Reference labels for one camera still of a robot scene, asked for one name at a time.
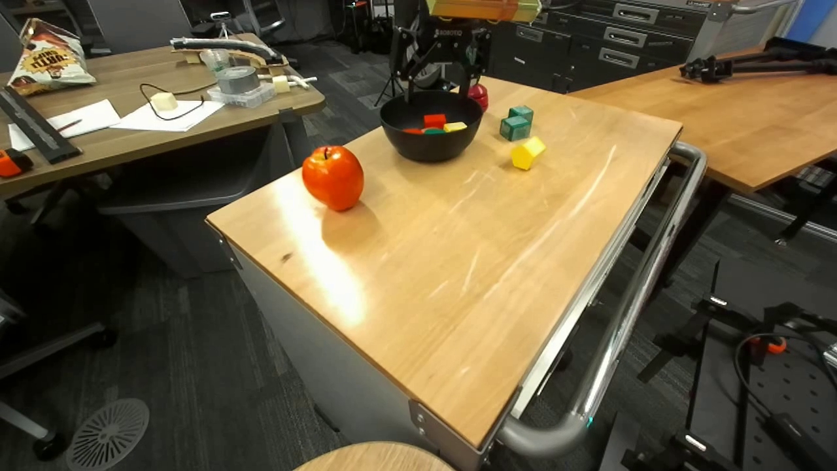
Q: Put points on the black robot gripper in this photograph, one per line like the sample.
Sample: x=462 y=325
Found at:
x=439 y=43

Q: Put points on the red toy radish green leaves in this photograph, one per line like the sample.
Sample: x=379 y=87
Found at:
x=479 y=94

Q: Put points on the teal wooden rectangular block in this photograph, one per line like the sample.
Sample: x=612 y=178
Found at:
x=522 y=111

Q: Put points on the teal wooden cube block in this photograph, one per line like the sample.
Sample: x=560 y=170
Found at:
x=513 y=126

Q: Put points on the red wooden block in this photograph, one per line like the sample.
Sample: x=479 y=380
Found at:
x=436 y=121

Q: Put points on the black bowl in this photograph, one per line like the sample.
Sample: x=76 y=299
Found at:
x=408 y=112

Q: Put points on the yellow wooden cube block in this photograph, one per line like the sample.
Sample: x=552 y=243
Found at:
x=455 y=126

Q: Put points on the green octagonal wooden block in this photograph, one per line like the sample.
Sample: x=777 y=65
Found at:
x=432 y=130

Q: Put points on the orange wooden block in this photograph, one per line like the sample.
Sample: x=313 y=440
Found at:
x=412 y=130

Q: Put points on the red apple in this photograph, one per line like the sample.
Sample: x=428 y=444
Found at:
x=332 y=176

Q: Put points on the black drawer cabinet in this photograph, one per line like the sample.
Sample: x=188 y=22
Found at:
x=583 y=43

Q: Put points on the grey tape roll container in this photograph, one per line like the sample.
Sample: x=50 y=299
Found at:
x=238 y=87

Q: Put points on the grey curved headband device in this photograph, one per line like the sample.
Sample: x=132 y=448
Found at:
x=229 y=43

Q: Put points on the white paper sheets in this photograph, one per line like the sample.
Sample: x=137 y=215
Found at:
x=166 y=116

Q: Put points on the wooden office desk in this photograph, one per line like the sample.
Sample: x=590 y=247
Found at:
x=122 y=78

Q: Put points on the snack chips bag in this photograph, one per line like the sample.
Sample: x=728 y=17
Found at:
x=50 y=56

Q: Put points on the round wooden stool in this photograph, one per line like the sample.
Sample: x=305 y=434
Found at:
x=377 y=456

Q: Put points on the black keyboard bar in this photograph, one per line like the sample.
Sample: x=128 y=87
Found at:
x=44 y=140

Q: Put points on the steel cart handle bar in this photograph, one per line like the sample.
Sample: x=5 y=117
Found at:
x=591 y=388

